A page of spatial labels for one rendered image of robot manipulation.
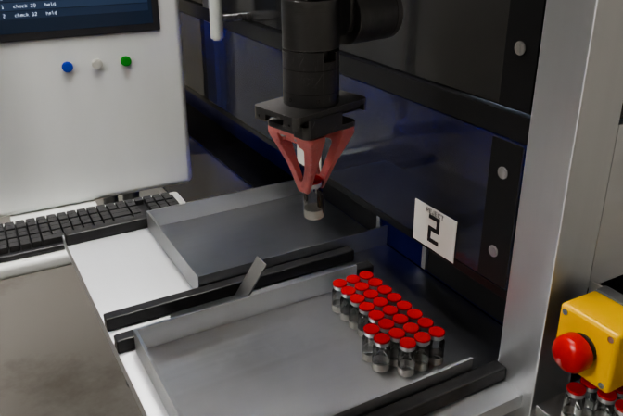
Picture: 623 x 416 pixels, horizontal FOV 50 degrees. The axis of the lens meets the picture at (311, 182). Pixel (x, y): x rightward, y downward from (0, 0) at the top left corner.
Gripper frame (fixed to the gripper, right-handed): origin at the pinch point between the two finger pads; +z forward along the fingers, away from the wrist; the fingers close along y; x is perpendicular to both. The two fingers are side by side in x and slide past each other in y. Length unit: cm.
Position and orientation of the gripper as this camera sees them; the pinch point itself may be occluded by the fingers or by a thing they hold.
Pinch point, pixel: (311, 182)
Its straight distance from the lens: 71.3
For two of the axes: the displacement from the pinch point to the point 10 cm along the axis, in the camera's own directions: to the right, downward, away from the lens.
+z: 0.0, 9.1, 4.0
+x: -6.9, -2.9, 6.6
